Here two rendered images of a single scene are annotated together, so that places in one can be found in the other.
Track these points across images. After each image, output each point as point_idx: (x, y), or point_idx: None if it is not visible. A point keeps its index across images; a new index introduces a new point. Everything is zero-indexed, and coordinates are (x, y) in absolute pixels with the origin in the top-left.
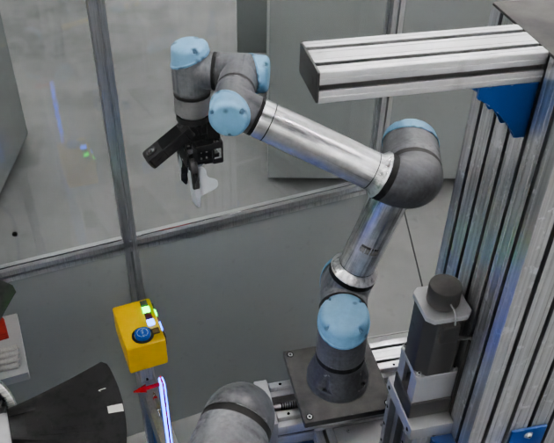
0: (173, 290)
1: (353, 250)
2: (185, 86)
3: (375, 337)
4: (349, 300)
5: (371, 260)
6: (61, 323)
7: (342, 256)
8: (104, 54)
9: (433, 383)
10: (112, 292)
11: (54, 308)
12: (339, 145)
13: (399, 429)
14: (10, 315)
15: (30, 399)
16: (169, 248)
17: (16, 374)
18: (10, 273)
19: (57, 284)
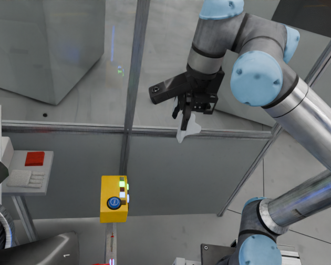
0: (144, 160)
1: (285, 209)
2: (207, 39)
3: None
4: (269, 243)
5: (296, 220)
6: (79, 160)
7: (271, 206)
8: (143, 7)
9: None
10: (110, 152)
11: (76, 153)
12: None
13: None
14: (49, 151)
15: (10, 248)
16: (148, 139)
17: (37, 191)
18: (54, 129)
19: (80, 141)
